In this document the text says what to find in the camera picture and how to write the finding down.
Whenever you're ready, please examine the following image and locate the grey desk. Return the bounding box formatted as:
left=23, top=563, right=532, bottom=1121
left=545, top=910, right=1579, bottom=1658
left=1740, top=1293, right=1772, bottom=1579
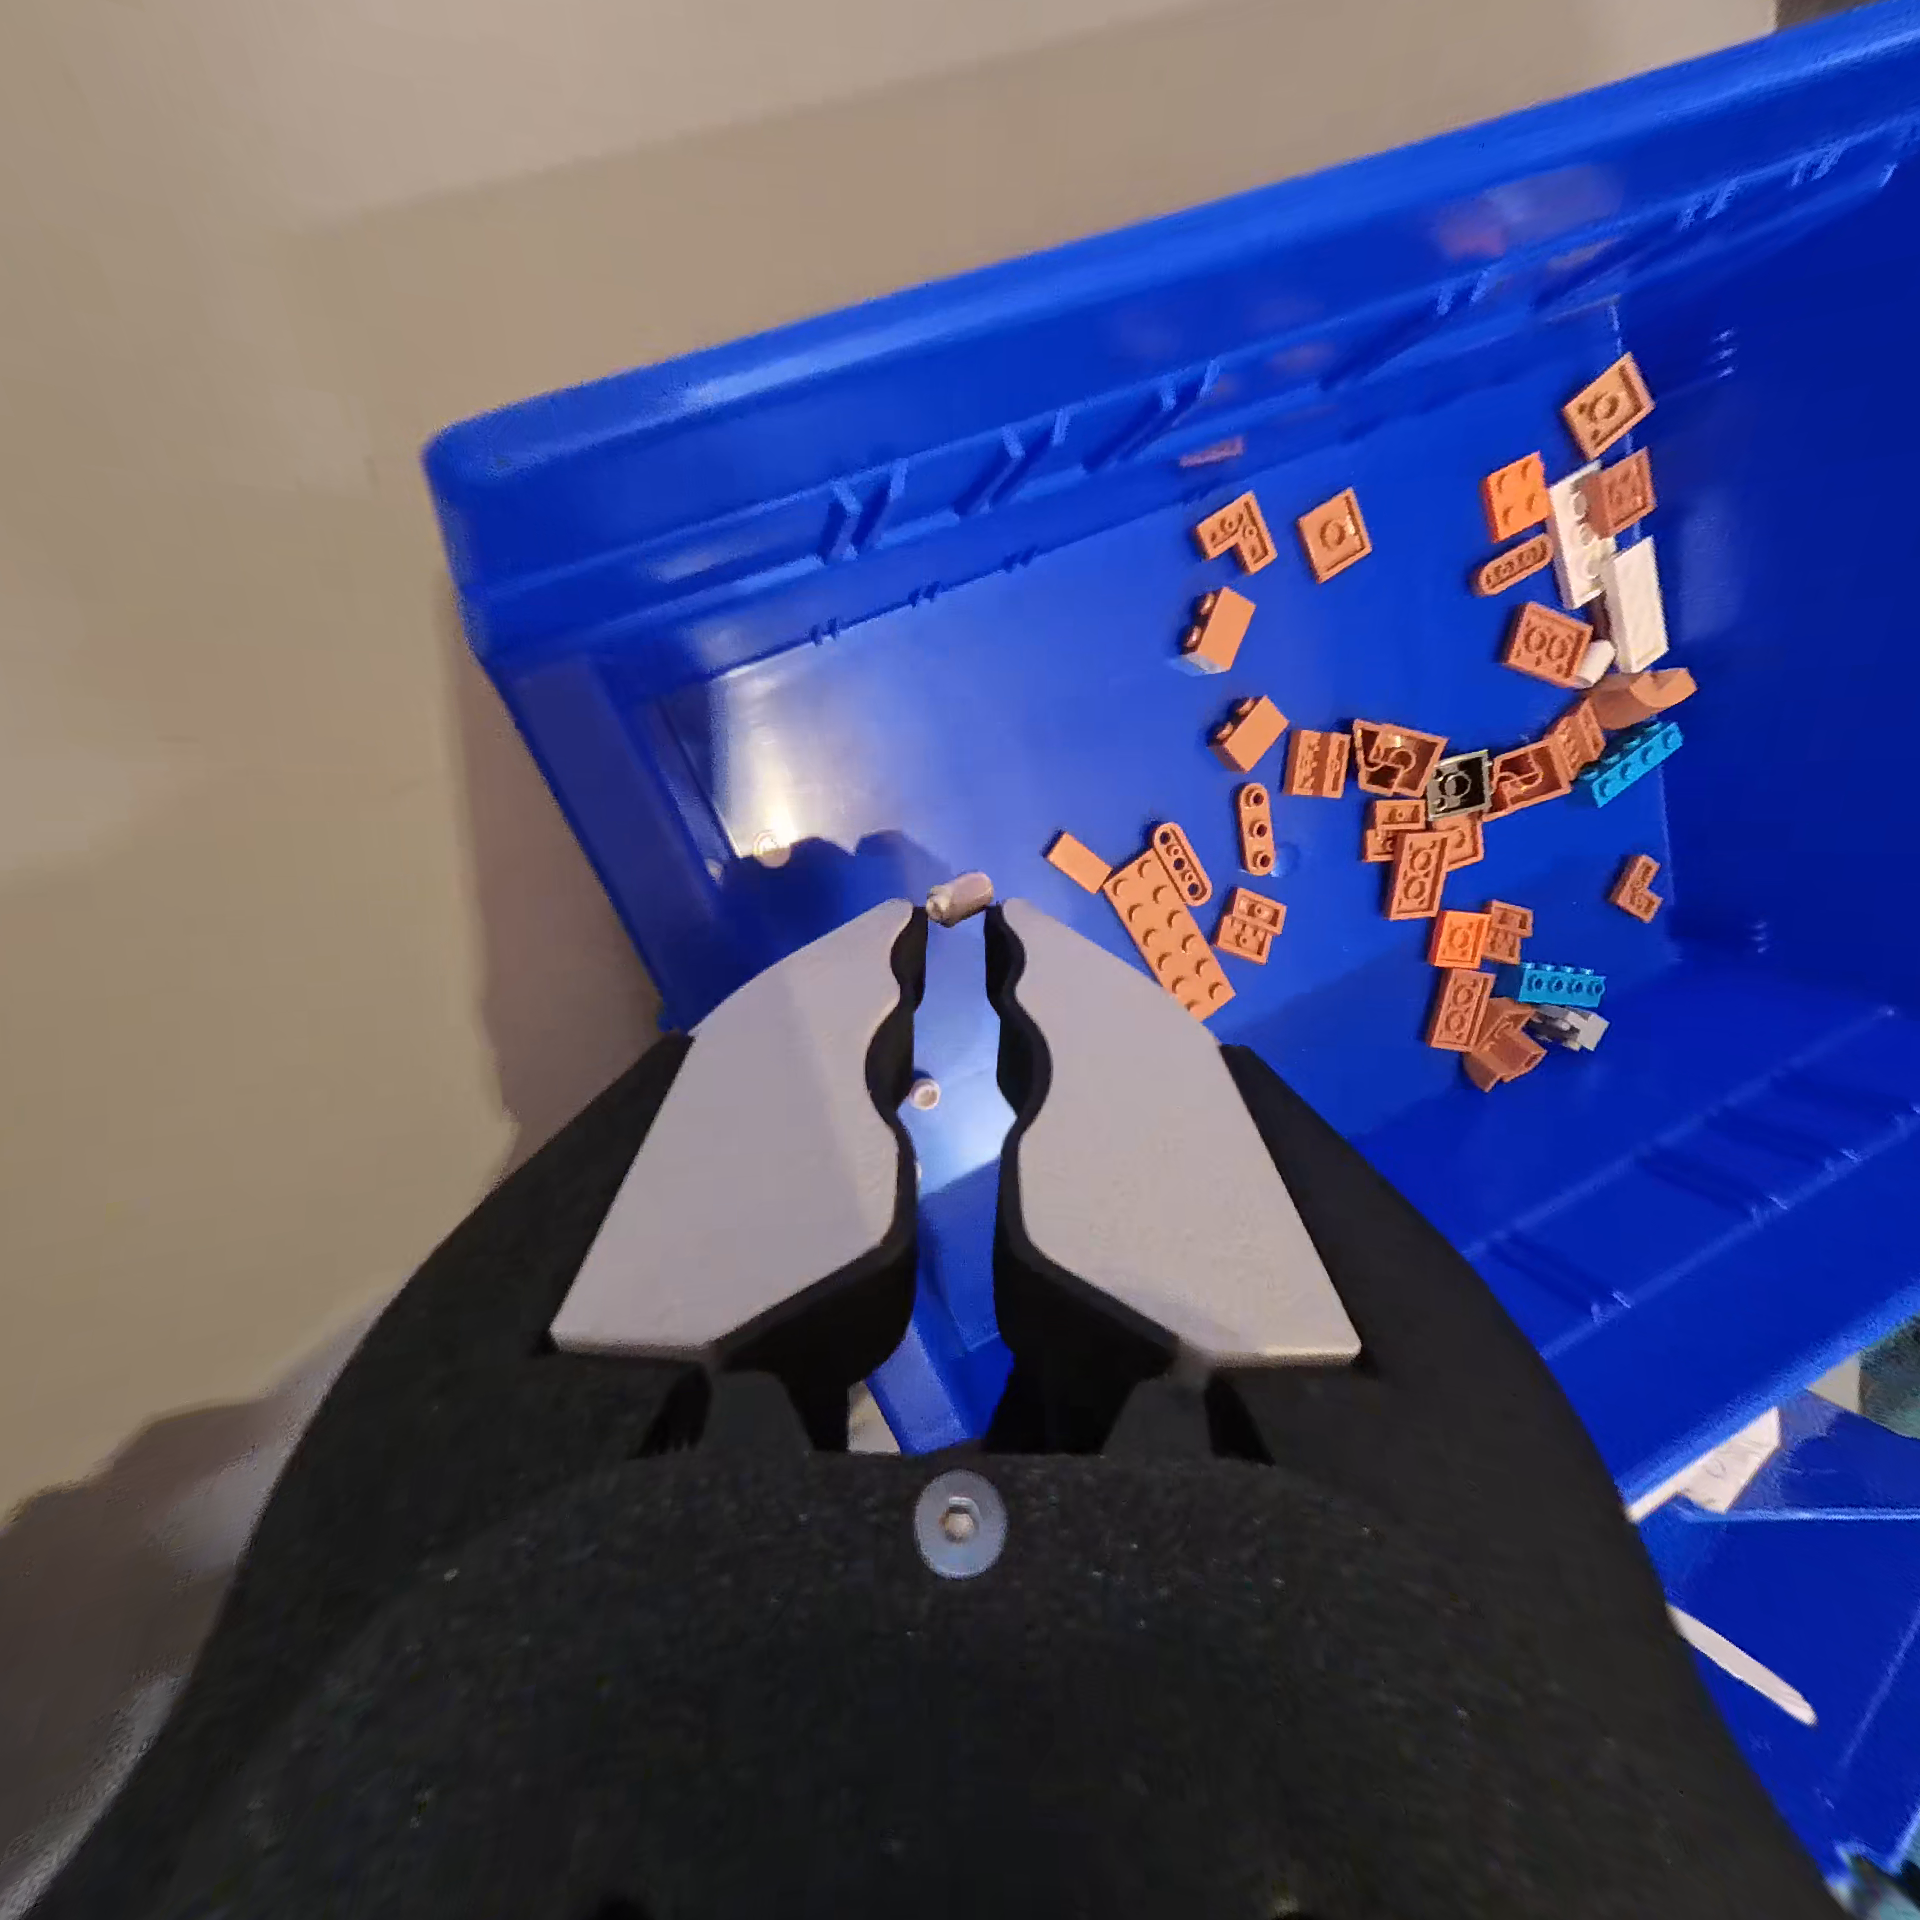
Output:
left=0, top=0, right=1786, bottom=1920

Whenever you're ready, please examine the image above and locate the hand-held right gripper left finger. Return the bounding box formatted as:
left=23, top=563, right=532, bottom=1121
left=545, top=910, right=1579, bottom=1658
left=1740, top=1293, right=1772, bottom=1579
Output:
left=548, top=900, right=928, bottom=1443

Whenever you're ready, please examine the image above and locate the pile of toy bricks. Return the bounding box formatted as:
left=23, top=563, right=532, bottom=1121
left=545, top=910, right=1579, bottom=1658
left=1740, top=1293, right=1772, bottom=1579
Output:
left=1045, top=355, right=1700, bottom=1097

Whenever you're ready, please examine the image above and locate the blue plastic bin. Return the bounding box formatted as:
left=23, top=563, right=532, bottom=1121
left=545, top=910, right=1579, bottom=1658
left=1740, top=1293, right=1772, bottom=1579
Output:
left=424, top=0, right=1920, bottom=1517
left=1631, top=1410, right=1920, bottom=1920

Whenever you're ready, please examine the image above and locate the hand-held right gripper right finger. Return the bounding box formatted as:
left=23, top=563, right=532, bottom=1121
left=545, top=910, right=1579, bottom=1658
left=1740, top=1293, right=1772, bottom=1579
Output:
left=983, top=895, right=1369, bottom=1443

